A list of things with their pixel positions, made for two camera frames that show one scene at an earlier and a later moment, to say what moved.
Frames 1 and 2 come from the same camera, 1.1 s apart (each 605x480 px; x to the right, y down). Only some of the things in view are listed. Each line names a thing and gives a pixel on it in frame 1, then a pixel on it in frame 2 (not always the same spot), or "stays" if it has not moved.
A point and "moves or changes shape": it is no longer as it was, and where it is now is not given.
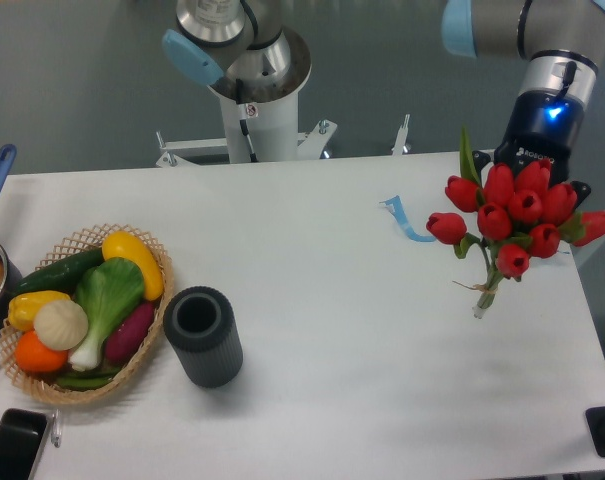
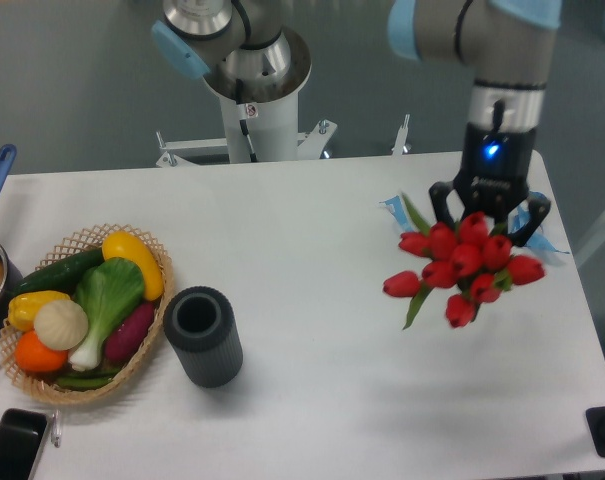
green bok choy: (105, 290) stays
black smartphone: (16, 445) stays
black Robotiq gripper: (544, 125) to (497, 168)
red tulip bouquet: (511, 214) moves or changes shape
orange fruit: (37, 357) stays
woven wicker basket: (84, 312) stays
